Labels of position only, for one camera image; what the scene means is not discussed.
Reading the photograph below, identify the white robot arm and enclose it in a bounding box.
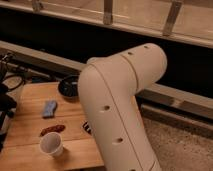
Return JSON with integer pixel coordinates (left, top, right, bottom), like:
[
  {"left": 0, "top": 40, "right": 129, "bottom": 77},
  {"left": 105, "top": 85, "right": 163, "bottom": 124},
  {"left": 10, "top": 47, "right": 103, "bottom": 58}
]
[{"left": 78, "top": 43, "right": 167, "bottom": 171}]

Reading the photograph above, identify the black white striped eraser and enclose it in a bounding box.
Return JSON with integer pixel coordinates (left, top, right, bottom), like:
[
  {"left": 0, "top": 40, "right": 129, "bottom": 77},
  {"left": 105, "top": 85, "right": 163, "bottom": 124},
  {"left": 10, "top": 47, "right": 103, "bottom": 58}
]
[{"left": 83, "top": 122, "right": 92, "bottom": 135}]

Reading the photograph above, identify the dark round bowl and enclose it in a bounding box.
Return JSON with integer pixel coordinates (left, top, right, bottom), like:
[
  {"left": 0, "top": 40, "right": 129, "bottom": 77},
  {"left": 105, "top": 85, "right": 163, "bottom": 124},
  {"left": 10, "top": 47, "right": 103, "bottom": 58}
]
[{"left": 58, "top": 75, "right": 79, "bottom": 98}]

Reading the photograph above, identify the metal window bracket middle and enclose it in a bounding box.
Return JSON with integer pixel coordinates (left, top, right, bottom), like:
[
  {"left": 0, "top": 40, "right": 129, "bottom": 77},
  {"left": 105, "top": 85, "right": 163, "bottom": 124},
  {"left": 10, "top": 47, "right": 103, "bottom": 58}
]
[{"left": 103, "top": 0, "right": 113, "bottom": 25}]

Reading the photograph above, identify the metal window bracket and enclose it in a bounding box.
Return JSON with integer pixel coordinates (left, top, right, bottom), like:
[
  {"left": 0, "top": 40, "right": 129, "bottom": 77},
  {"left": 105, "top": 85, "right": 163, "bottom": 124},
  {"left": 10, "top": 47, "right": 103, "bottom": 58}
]
[
  {"left": 162, "top": 0, "right": 183, "bottom": 36},
  {"left": 31, "top": 0, "right": 43, "bottom": 12},
  {"left": 103, "top": 0, "right": 113, "bottom": 25}
]

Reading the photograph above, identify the black equipment with cables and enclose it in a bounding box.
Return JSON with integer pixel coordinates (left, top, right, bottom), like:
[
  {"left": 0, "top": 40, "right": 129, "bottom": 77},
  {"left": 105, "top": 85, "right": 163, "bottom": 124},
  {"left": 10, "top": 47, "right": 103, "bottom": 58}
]
[{"left": 0, "top": 53, "right": 25, "bottom": 152}]

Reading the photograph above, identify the metal window bracket right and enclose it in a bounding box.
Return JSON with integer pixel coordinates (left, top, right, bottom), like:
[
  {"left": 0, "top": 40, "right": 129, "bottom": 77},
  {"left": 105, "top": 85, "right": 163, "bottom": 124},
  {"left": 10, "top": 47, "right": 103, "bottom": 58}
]
[{"left": 162, "top": 0, "right": 183, "bottom": 36}]

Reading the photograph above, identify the metal window bracket left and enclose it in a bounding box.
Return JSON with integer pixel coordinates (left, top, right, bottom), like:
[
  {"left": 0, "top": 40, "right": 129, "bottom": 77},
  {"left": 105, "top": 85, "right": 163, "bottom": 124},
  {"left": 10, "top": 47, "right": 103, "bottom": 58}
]
[{"left": 31, "top": 0, "right": 43, "bottom": 12}]

